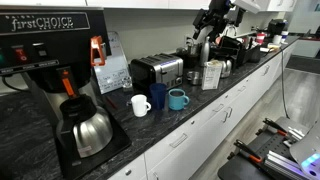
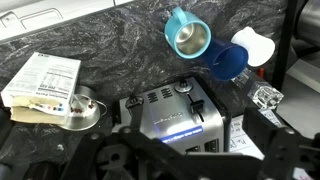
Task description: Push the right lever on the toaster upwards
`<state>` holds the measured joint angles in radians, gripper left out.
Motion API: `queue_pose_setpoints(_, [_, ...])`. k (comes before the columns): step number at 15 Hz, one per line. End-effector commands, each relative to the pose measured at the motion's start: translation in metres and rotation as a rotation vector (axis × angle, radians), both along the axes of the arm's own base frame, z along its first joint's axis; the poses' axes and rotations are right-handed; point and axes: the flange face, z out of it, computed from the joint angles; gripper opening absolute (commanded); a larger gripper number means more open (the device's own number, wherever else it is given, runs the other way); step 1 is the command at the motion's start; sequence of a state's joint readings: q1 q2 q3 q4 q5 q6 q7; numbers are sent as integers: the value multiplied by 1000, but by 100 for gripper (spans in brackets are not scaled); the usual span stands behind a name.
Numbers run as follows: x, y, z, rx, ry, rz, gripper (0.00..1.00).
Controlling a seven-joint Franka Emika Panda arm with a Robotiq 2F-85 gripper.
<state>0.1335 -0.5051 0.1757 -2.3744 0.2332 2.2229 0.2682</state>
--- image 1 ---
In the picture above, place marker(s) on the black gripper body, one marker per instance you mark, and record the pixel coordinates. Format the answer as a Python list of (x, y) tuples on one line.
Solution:
[(212, 17)]

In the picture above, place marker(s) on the black and steel toaster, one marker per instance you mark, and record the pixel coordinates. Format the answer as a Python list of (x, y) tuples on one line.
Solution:
[(159, 68)]

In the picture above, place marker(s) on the silver water bottle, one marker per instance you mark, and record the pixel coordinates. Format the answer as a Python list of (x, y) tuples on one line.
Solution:
[(205, 51)]

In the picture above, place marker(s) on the black dish drying rack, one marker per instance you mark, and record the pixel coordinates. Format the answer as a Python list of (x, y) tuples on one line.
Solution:
[(230, 47)]

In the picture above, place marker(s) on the steel thermal carafe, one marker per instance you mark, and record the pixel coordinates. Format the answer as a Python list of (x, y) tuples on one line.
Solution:
[(226, 68)]

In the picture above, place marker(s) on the white paper carton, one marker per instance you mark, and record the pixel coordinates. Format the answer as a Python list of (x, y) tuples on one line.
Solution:
[(211, 75)]

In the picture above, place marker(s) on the black far coffee machine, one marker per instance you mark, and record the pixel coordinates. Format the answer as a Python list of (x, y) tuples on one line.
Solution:
[(276, 26)]

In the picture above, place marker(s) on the teal ceramic mug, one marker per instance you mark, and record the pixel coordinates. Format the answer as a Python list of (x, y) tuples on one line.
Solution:
[(177, 99)]

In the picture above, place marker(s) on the dark blue plastic cup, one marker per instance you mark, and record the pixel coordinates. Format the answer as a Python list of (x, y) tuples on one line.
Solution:
[(158, 94)]

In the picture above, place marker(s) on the clear glass jar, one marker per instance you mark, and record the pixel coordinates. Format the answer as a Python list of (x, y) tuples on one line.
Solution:
[(127, 82)]

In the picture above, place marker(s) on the white ceramic mug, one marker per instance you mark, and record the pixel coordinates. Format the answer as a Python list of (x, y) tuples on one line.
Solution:
[(140, 105)]

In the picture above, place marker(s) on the small whiteboard sign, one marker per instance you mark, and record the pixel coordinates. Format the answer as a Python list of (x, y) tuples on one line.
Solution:
[(110, 76)]

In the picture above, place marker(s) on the black orange clamp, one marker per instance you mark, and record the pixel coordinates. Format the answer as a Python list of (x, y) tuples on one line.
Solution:
[(245, 151), (270, 125)]

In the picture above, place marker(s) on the black robot cart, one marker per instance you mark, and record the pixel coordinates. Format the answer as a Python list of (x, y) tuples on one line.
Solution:
[(294, 157)]

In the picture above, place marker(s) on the black commercial coffee maker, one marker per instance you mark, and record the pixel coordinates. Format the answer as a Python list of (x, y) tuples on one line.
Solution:
[(58, 49)]

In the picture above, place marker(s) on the steel carafe on coffee maker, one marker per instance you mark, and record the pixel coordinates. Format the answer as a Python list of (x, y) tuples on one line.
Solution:
[(85, 129)]

